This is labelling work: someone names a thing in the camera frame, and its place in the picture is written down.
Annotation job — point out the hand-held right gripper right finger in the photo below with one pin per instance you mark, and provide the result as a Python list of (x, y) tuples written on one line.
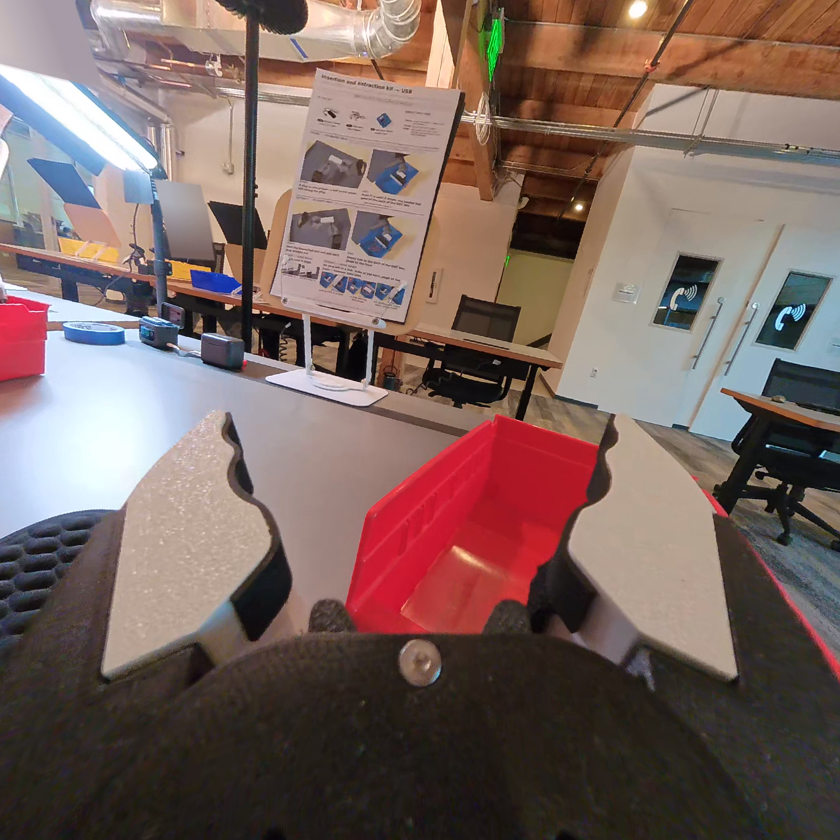
[(656, 544)]

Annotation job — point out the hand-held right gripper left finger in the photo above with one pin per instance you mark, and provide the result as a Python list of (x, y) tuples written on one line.
[(190, 525)]

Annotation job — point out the red plastic bin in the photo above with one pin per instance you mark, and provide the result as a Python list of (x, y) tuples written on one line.
[(23, 341), (472, 525)]

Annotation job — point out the black office chair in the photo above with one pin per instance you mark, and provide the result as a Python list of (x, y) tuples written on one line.
[(472, 367), (804, 459)]

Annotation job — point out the dark grey case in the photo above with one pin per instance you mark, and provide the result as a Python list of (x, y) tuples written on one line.
[(222, 351)]

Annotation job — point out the long wooden office desk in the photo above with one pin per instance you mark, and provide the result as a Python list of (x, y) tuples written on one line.
[(774, 403)]

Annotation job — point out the black blue battery charger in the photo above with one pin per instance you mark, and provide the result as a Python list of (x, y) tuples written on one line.
[(157, 331)]

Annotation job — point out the small black device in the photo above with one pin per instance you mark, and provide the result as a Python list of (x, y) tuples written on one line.
[(172, 313)]

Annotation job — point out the blue tape roll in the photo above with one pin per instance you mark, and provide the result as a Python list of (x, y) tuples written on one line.
[(95, 333)]

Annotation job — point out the blue plastic bin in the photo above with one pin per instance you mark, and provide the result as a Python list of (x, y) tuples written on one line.
[(216, 281)]

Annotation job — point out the yellow plastic bin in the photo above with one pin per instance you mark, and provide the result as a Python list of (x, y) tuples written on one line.
[(88, 250), (190, 268)]

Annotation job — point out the black stand pole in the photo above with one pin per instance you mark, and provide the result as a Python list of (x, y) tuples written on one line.
[(250, 197), (159, 262)]

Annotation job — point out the black light flag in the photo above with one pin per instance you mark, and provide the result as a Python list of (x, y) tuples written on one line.
[(236, 226), (65, 184)]

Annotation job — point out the wooden workbench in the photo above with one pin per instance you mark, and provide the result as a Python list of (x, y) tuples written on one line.
[(39, 254)]

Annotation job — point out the rounded wooden board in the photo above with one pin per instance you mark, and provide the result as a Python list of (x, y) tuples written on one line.
[(425, 282)]

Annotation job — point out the white instruction sign stand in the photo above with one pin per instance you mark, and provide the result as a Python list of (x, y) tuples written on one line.
[(367, 197)]

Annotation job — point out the bright led light panel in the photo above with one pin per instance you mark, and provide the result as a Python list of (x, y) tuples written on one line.
[(79, 118)]

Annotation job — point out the black fuzzy microphone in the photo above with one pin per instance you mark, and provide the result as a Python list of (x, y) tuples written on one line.
[(262, 13)]

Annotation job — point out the green exit sign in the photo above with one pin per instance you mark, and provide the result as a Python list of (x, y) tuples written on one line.
[(493, 43)]

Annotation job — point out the phone symbol wall sign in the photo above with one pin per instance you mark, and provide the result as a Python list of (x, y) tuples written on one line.
[(793, 312)]

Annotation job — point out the silver ventilation duct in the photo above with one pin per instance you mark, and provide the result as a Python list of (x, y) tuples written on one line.
[(328, 26)]

